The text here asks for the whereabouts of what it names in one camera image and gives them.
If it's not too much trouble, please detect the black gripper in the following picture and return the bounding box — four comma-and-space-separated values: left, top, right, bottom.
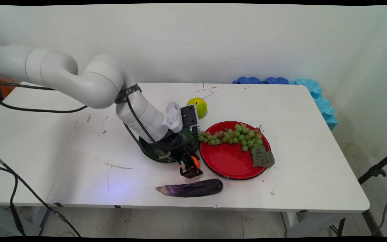
160, 133, 204, 178

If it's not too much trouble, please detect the purple eggplant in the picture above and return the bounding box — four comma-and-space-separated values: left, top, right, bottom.
155, 178, 224, 198

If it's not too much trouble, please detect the red plate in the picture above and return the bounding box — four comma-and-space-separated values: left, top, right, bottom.
199, 121, 271, 180

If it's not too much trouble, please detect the dark green plate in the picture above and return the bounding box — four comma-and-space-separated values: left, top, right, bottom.
138, 127, 200, 163

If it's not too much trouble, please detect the green grape bunch with leaf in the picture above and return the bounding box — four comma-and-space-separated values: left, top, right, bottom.
198, 123, 275, 168

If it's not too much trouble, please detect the green apple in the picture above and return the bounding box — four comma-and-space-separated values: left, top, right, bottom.
187, 97, 208, 119

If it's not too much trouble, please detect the dark blue foam mat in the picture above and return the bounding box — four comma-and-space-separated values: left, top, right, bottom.
232, 76, 261, 84
263, 77, 289, 85

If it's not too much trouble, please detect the light blue foam mat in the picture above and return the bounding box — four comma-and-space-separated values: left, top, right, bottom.
289, 78, 339, 131

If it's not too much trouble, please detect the black table leg brace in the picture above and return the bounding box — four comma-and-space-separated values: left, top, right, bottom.
330, 209, 384, 236
38, 206, 53, 236

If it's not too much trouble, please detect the black tripod stand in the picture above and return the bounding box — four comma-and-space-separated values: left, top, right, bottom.
357, 147, 387, 185

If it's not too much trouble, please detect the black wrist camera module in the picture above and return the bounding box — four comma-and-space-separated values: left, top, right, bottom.
180, 105, 201, 135

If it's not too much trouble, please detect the black velcro strap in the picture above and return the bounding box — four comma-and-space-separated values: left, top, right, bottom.
114, 84, 142, 104

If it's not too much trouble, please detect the black floor cable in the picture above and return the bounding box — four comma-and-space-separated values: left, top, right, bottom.
0, 149, 81, 237
0, 164, 26, 236

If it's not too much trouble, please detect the gripper cable along arm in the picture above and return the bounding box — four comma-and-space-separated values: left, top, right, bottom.
0, 82, 180, 160

